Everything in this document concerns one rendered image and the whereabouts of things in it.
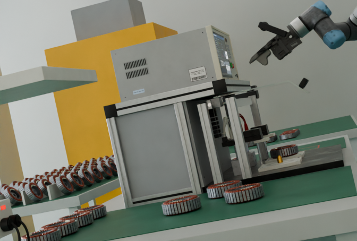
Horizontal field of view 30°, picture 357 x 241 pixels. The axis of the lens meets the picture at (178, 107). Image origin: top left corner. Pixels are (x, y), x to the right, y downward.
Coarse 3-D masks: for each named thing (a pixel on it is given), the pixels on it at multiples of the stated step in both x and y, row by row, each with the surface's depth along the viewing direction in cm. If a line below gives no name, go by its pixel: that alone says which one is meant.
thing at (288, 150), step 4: (292, 144) 267; (276, 148) 268; (280, 148) 261; (284, 148) 260; (288, 148) 260; (292, 148) 261; (296, 148) 262; (272, 152) 263; (276, 152) 261; (280, 152) 260; (284, 152) 261; (288, 152) 260; (292, 152) 260; (296, 152) 262; (272, 156) 264; (276, 156) 261; (284, 156) 260
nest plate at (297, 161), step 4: (284, 160) 247; (288, 160) 243; (292, 160) 240; (296, 160) 236; (300, 160) 236; (264, 164) 249; (268, 164) 246; (272, 164) 243; (276, 164) 239; (280, 164) 236; (284, 164) 234; (288, 164) 234; (292, 164) 234; (296, 164) 233; (260, 168) 236; (264, 168) 236; (268, 168) 235; (272, 168) 235; (276, 168) 235
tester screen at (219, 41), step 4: (216, 36) 246; (216, 40) 243; (220, 40) 254; (216, 44) 242; (220, 44) 252; (224, 44) 261; (216, 48) 239; (220, 48) 249; (224, 48) 259; (220, 52) 247; (220, 56) 245; (224, 60) 252; (220, 64) 241; (224, 64) 250
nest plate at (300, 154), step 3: (297, 153) 264; (300, 153) 261; (303, 153) 261; (288, 156) 261; (291, 156) 258; (294, 156) 257; (297, 156) 257; (300, 156) 257; (303, 156) 258; (267, 159) 267; (270, 159) 264; (273, 159) 261; (276, 159) 259; (285, 159) 258; (267, 162) 260; (270, 162) 259
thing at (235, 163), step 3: (234, 159) 248; (234, 162) 242; (237, 162) 242; (234, 165) 242; (237, 165) 242; (234, 168) 242; (237, 168) 242; (240, 168) 241; (234, 171) 242; (237, 171) 242; (240, 171) 242; (234, 174) 242; (237, 174) 242; (240, 174) 242
